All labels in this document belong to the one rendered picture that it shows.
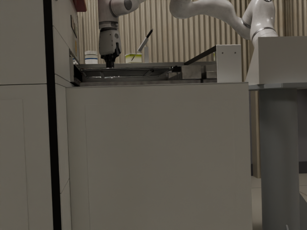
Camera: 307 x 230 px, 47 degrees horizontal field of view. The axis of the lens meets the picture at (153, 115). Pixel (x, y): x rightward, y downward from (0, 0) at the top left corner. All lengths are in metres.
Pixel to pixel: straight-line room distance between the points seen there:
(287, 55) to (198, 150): 0.60
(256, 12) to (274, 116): 0.54
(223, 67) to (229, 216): 0.53
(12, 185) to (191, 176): 0.57
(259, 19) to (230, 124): 0.72
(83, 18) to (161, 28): 0.76
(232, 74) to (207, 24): 2.32
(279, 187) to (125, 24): 2.39
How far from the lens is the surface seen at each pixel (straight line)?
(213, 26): 3.63
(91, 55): 2.01
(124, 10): 1.50
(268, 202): 1.66
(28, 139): 1.01
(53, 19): 1.02
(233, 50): 1.34
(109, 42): 1.52
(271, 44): 1.56
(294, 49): 1.60
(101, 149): 1.19
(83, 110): 1.19
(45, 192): 1.03
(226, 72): 1.32
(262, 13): 1.84
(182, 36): 3.56
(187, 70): 1.47
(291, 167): 1.63
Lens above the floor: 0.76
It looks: 2 degrees down
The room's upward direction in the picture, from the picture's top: 2 degrees counter-clockwise
